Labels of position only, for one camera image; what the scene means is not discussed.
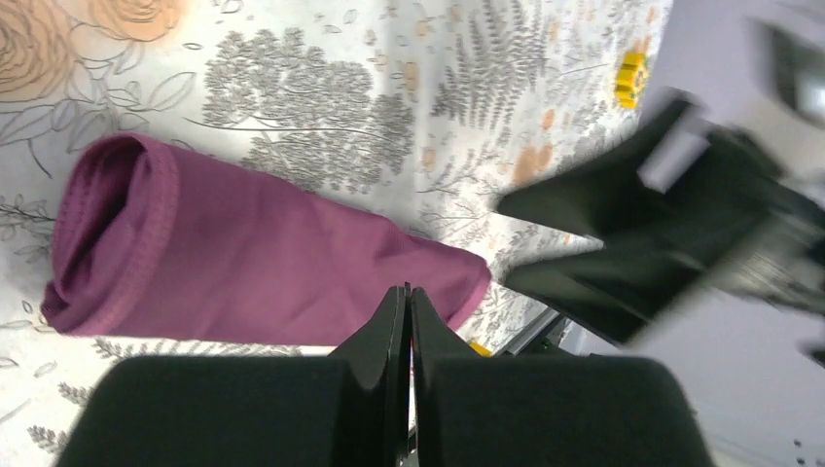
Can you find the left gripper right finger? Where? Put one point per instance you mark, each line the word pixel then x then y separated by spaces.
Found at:
pixel 544 410

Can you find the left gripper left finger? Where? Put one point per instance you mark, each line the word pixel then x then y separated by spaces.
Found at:
pixel 349 408

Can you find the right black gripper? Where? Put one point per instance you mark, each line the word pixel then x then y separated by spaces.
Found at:
pixel 749 231

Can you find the purple satin napkin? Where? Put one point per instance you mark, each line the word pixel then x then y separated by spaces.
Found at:
pixel 155 241

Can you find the yellow block near front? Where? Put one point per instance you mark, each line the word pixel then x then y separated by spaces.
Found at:
pixel 480 349

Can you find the floral tablecloth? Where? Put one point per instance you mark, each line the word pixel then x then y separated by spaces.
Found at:
pixel 420 111

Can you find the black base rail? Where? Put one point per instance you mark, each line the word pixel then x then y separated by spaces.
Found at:
pixel 548 334

